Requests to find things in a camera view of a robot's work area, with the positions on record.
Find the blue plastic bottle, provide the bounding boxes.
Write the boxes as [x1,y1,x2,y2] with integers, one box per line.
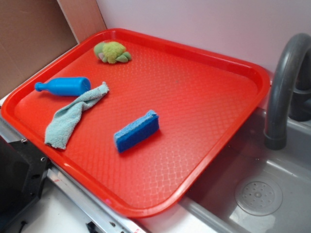
[35,77,91,96]

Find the green plush animal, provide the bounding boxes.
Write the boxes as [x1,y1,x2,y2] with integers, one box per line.
[93,41,132,64]

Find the red plastic tray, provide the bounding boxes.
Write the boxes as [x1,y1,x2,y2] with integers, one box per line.
[1,29,270,218]

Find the brown cardboard panel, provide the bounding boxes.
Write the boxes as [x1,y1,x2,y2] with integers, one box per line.
[0,0,106,98]

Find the grey plastic sink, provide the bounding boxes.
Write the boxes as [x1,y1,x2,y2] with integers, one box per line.
[180,109,311,233]

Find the light blue cloth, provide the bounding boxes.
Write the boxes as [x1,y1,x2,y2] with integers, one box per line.
[44,82,109,150]

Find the metal rail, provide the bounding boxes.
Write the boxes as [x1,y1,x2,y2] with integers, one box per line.
[47,167,147,233]

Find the grey toy faucet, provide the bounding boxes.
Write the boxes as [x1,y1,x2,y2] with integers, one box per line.
[264,33,311,150]

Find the blue sponge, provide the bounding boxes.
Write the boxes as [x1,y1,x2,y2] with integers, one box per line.
[114,110,159,153]

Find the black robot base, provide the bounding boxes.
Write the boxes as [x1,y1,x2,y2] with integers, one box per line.
[0,138,50,232]

